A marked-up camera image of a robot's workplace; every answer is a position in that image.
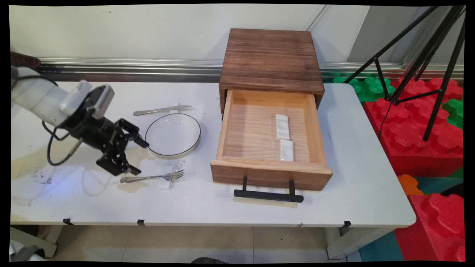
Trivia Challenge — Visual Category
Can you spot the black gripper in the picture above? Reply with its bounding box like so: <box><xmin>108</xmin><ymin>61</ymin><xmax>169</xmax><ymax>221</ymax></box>
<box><xmin>59</xmin><ymin>108</ymin><xmax>150</xmax><ymax>177</ymax></box>

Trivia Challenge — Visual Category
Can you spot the silver table knife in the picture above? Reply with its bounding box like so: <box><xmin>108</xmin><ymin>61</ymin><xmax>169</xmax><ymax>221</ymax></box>
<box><xmin>133</xmin><ymin>105</ymin><xmax>193</xmax><ymax>116</ymax></box>

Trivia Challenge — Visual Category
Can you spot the silver fork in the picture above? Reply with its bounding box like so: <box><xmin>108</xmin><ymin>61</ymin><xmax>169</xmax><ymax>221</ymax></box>
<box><xmin>120</xmin><ymin>170</ymin><xmax>185</xmax><ymax>184</ymax></box>

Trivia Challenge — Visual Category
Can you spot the white plate with black rim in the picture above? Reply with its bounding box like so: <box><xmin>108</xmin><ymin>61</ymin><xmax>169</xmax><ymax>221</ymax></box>
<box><xmin>145</xmin><ymin>113</ymin><xmax>202</xmax><ymax>157</ymax></box>

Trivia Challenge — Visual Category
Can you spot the light wooden drawer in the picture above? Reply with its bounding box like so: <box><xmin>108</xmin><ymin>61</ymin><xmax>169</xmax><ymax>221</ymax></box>
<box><xmin>210</xmin><ymin>89</ymin><xmax>333</xmax><ymax>191</ymax></box>

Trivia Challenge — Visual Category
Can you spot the brown woven basket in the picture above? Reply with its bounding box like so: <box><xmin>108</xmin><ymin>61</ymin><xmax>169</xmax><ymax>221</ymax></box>
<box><xmin>10</xmin><ymin>52</ymin><xmax>41</xmax><ymax>71</ymax></box>

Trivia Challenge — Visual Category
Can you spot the dark wooden drawer cabinet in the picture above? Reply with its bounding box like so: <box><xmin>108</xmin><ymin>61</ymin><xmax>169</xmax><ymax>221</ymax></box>
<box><xmin>219</xmin><ymin>28</ymin><xmax>325</xmax><ymax>114</ymax></box>

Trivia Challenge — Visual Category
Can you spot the white table leg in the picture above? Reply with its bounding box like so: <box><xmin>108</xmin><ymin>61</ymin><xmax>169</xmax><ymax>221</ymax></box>
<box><xmin>325</xmin><ymin>227</ymin><xmax>394</xmax><ymax>260</ymax></box>

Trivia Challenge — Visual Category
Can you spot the teal foam mat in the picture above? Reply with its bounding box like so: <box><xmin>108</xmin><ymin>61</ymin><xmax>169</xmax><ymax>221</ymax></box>
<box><xmin>358</xmin><ymin>230</ymin><xmax>405</xmax><ymax>262</ymax></box>

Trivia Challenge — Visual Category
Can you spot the large red foam block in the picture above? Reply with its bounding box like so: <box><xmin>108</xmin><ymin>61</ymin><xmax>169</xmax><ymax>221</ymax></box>
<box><xmin>363</xmin><ymin>77</ymin><xmax>464</xmax><ymax>178</ymax></box>

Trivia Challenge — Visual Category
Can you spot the orange foam piece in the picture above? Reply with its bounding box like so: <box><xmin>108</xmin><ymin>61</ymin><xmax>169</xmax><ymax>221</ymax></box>
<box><xmin>397</xmin><ymin>174</ymin><xmax>424</xmax><ymax>196</ymax></box>

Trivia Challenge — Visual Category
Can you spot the black tripod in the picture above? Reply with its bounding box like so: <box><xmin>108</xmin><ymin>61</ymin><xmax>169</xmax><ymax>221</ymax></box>
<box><xmin>343</xmin><ymin>5</ymin><xmax>466</xmax><ymax>142</ymax></box>

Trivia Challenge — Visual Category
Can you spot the small green foam block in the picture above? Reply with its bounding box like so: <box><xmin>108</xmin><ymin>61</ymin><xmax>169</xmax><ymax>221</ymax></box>
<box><xmin>442</xmin><ymin>98</ymin><xmax>464</xmax><ymax>130</ymax></box>

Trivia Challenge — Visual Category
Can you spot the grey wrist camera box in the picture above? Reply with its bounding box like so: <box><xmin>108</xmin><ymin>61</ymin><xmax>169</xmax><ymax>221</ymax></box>
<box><xmin>59</xmin><ymin>80</ymin><xmax>115</xmax><ymax>120</ymax></box>

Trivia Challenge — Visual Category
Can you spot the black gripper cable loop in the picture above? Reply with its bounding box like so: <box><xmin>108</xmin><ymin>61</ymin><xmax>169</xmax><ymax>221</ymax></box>
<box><xmin>42</xmin><ymin>121</ymin><xmax>84</xmax><ymax>166</ymax></box>

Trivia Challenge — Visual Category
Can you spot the aluminium wall rail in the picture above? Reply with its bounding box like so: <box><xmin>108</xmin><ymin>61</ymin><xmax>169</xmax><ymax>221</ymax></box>
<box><xmin>37</xmin><ymin>57</ymin><xmax>464</xmax><ymax>83</ymax></box>

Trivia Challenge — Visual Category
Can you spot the long black arm cable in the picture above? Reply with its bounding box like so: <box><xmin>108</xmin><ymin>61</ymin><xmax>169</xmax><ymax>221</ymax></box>
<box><xmin>15</xmin><ymin>75</ymin><xmax>59</xmax><ymax>87</ymax></box>

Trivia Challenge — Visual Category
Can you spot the black drawer handle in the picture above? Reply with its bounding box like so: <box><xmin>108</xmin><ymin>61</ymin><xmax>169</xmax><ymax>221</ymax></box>
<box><xmin>233</xmin><ymin>176</ymin><xmax>304</xmax><ymax>203</ymax></box>

